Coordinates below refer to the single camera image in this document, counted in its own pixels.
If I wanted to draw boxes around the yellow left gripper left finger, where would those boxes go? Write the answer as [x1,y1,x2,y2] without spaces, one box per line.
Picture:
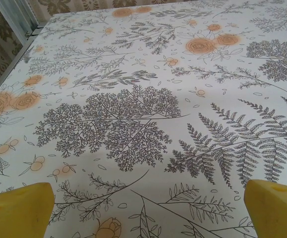
[0,182,55,238]

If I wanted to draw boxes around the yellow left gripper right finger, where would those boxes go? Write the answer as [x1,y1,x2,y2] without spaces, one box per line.
[243,178,287,238]

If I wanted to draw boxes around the floral printed tablecloth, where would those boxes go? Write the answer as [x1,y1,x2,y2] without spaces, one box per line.
[0,0,287,238]

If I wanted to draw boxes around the aluminium table side rail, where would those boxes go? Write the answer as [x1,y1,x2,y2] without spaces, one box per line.
[0,24,41,102]

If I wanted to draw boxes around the aluminium frame corner post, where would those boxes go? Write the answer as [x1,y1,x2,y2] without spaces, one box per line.
[0,0,39,47]

